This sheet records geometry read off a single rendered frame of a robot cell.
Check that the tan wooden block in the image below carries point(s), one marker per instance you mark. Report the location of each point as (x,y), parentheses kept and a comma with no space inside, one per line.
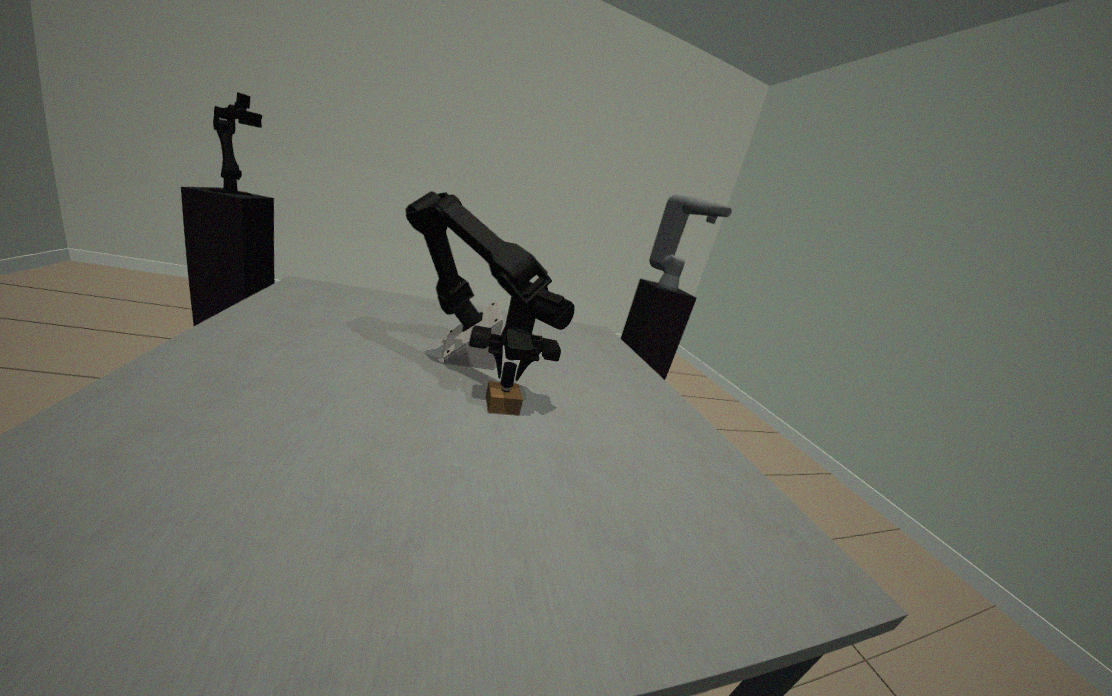
(504,403)

